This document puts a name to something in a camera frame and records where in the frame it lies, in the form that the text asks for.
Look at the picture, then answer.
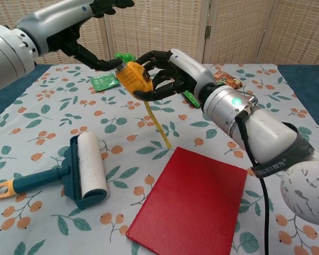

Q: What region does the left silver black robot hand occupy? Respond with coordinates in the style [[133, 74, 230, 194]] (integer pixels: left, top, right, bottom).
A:
[[15, 0, 135, 72]]

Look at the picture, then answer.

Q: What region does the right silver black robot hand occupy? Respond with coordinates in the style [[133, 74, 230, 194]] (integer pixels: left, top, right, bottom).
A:
[[132, 48, 217, 108]]

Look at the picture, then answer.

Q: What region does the yellow tape measure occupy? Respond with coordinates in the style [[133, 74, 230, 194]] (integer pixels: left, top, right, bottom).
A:
[[115, 61, 173, 149]]

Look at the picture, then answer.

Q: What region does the green orange snack bag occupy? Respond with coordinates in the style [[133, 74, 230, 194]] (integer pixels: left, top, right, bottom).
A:
[[182, 71, 242, 109]]

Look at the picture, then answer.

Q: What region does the green and blue toy brick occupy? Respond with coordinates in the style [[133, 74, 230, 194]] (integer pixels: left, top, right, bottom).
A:
[[114, 52, 137, 64]]

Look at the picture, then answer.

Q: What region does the green foil sachet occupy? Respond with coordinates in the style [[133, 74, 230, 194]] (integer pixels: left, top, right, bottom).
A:
[[90, 73, 120, 93]]

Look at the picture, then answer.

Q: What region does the floral print tablecloth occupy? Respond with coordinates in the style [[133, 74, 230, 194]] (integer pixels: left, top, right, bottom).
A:
[[0, 63, 319, 255]]

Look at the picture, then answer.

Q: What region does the red hardcover book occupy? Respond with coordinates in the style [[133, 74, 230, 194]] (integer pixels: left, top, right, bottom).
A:
[[125, 146, 248, 255]]

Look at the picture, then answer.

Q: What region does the teal lint roller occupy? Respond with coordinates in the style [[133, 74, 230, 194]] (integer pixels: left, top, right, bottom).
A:
[[0, 132, 109, 210]]

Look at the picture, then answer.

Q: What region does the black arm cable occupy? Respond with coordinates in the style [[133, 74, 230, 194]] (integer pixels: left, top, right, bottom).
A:
[[235, 108, 273, 255]]

